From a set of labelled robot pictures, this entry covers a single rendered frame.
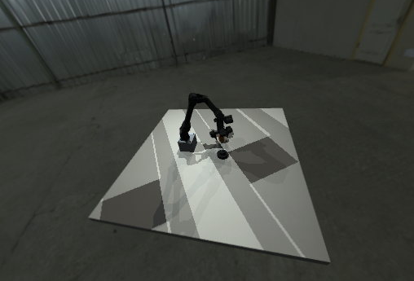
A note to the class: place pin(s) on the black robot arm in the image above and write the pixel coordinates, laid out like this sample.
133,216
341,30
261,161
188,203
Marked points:
193,99

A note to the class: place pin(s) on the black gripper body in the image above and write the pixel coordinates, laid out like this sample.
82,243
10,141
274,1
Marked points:
213,134

